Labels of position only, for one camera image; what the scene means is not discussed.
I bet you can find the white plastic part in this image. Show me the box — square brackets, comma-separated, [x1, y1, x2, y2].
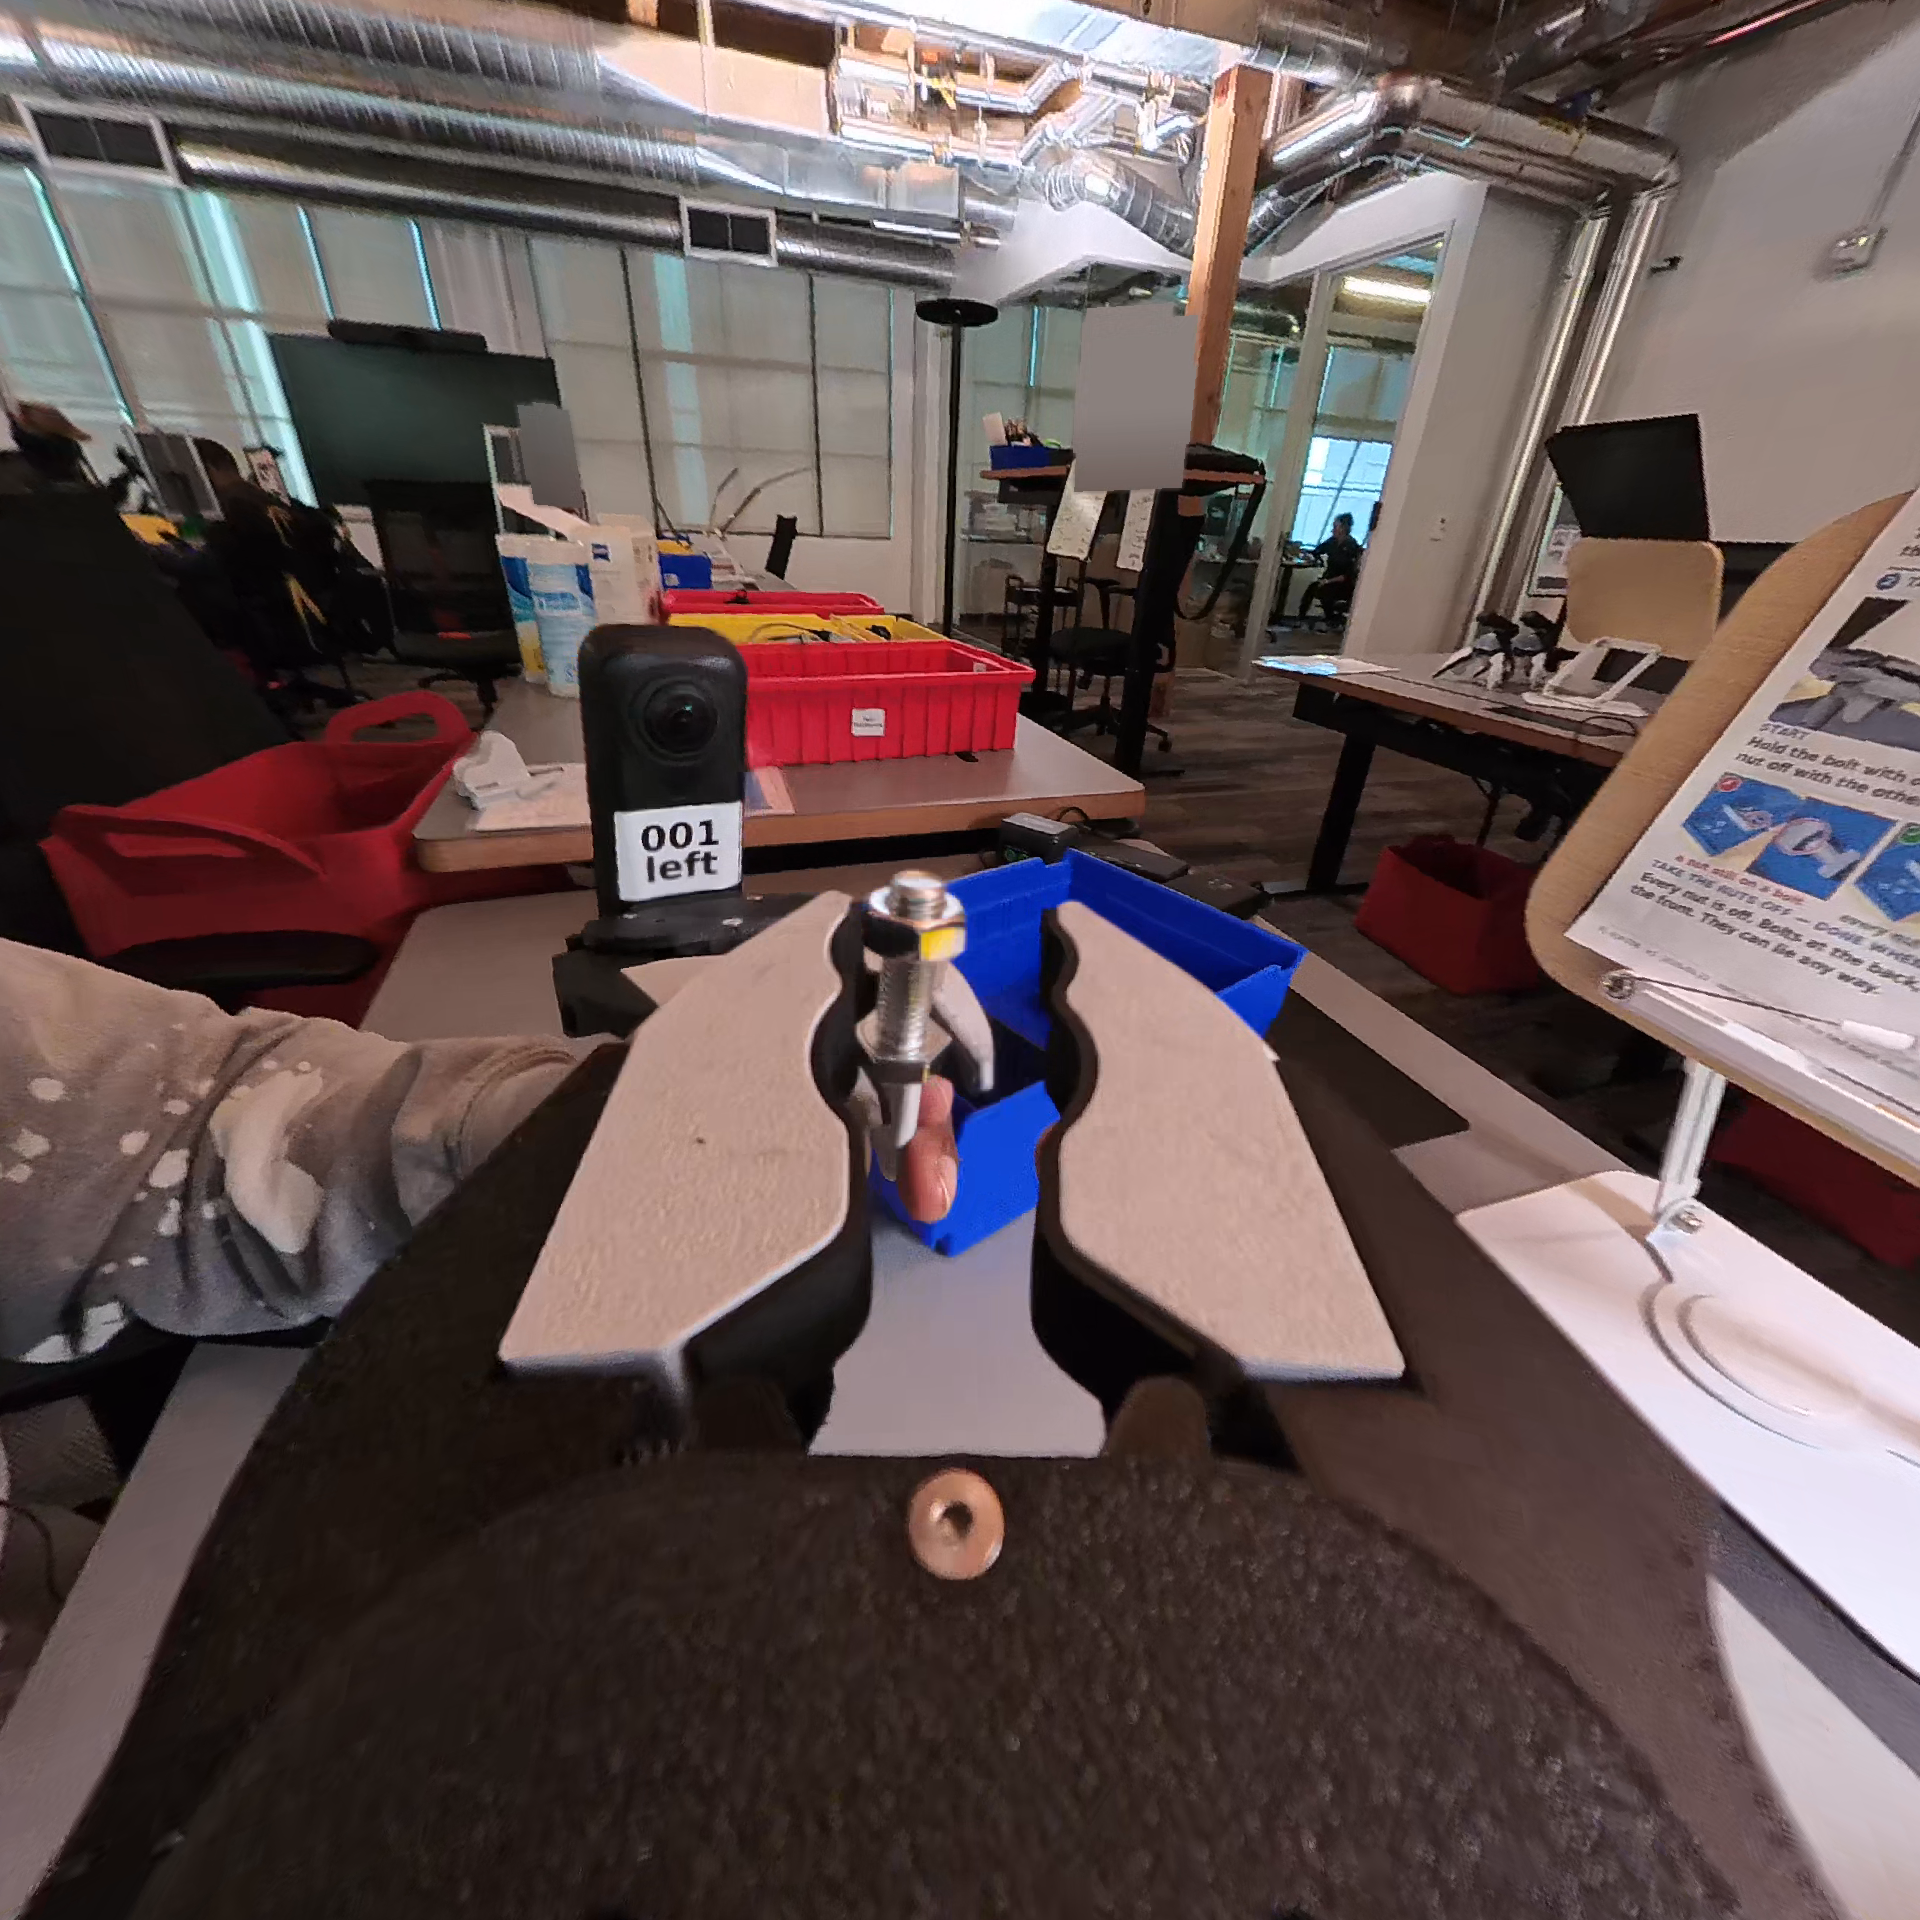
[450, 731, 566, 813]

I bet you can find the labelled red storage bin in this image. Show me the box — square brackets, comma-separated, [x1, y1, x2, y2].
[736, 642, 1039, 771]

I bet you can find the red crate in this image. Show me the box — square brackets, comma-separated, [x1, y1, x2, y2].
[1356, 835, 1549, 1000]
[1710, 1094, 1920, 1270]

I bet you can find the black office chair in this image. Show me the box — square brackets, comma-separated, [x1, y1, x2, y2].
[0, 487, 293, 947]
[1051, 578, 1179, 750]

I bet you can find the wooden post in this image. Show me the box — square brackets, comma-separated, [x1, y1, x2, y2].
[1186, 69, 1278, 450]

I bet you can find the wooden office desk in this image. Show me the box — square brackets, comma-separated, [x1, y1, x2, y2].
[1251, 653, 1653, 902]

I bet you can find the black light panel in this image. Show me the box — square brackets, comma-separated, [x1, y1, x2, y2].
[1544, 412, 1710, 544]

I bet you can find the black standing desk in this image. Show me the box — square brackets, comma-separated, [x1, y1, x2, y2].
[1145, 442, 1272, 779]

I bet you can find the wipes canister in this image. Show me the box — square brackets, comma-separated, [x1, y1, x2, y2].
[501, 537, 599, 700]

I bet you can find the black flat box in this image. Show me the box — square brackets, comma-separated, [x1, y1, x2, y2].
[1100, 840, 1272, 920]

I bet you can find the printed instruction sheet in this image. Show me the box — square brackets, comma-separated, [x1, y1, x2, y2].
[1569, 495, 1920, 1120]

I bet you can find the spare document stand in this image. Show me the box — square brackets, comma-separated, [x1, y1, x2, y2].
[1544, 537, 1728, 709]

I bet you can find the blue plastic bin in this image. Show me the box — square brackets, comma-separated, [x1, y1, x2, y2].
[870, 846, 1306, 1261]

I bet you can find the red tote bag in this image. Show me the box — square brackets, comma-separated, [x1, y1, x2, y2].
[44, 692, 573, 1022]

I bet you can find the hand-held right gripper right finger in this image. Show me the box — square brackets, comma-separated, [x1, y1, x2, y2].
[1034, 904, 1410, 1455]

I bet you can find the large dark screen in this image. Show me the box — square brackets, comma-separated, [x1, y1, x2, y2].
[271, 325, 566, 514]

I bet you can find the black desk device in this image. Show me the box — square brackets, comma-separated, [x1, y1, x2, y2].
[1434, 608, 1561, 689]

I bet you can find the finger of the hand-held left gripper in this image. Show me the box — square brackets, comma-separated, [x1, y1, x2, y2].
[927, 988, 1001, 1098]

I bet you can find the yellow storage tray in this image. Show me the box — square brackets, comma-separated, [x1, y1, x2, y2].
[666, 612, 948, 648]

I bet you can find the black printer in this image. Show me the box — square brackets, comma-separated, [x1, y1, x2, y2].
[367, 481, 521, 677]

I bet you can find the black floor lamp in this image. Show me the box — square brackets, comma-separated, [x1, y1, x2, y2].
[915, 298, 1002, 640]

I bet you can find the wooden document stand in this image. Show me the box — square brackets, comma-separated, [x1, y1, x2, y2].
[1461, 487, 1920, 1676]

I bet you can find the silver air duct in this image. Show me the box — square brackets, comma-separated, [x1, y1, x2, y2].
[0, 18, 964, 167]

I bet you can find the steel bolt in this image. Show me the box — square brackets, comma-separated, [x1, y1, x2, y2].
[851, 871, 974, 1083]

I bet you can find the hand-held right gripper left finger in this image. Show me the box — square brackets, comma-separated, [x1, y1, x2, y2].
[496, 893, 880, 1452]

